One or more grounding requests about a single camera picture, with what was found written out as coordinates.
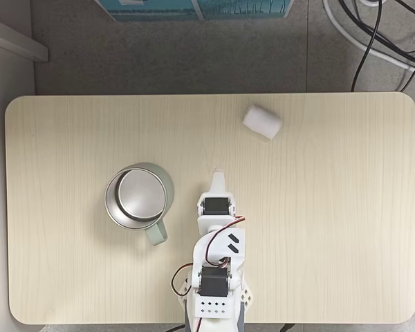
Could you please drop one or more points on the white shelf board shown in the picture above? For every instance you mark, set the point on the white shelf board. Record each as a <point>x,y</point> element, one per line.
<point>14,38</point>

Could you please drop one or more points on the white gauze dressing roll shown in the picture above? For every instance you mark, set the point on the white gauze dressing roll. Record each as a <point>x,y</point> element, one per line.
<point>262,121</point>

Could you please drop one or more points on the teal printed cardboard box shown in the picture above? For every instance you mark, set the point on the teal printed cardboard box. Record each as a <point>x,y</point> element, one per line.
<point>193,8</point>

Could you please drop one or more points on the grey-green steel mug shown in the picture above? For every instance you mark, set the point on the grey-green steel mug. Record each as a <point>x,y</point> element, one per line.
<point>136,197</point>

